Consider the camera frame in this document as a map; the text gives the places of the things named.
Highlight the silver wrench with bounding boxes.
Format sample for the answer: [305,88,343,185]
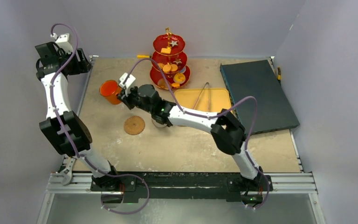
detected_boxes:
[60,157,76,186]

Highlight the brown star cookie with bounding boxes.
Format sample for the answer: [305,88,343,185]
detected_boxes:
[173,58,182,66]

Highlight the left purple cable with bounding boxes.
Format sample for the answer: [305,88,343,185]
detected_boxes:
[49,23,151,216]

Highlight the red three-tier cake stand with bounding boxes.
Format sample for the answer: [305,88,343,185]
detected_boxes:
[150,28,191,90]

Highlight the yellow serving tray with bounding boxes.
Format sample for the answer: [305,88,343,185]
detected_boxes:
[174,88,232,112]

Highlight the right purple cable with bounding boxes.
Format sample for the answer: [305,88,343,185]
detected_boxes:
[126,58,270,211]

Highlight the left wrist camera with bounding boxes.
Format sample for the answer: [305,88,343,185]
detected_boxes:
[50,33,73,54]

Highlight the purple cable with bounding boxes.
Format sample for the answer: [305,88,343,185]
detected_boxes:
[49,23,151,216]
[126,58,270,211]

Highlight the orange mug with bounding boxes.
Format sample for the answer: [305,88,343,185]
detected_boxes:
[99,80,122,105]

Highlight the yellow iced donut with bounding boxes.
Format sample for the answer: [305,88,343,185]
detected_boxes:
[173,72,186,84]

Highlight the white ribbed mug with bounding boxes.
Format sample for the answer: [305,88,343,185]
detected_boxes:
[151,118,167,128]

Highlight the black base frame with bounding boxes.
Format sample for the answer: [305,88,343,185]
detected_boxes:
[90,172,274,203]

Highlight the yellow handled screwdriver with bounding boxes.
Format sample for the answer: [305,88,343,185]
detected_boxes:
[277,67,282,83]

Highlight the yellow screwdriver by wall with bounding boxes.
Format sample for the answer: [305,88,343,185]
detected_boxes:
[137,55,151,59]

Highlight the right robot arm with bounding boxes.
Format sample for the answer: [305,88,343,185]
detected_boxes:
[117,84,262,190]

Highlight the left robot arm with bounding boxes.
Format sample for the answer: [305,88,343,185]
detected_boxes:
[35,42,120,191]

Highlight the round orange cookie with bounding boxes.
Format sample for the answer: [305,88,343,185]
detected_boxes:
[163,64,171,73]
[170,64,178,72]

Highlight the square cracker biscuit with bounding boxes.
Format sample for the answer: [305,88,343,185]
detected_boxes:
[160,48,172,55]

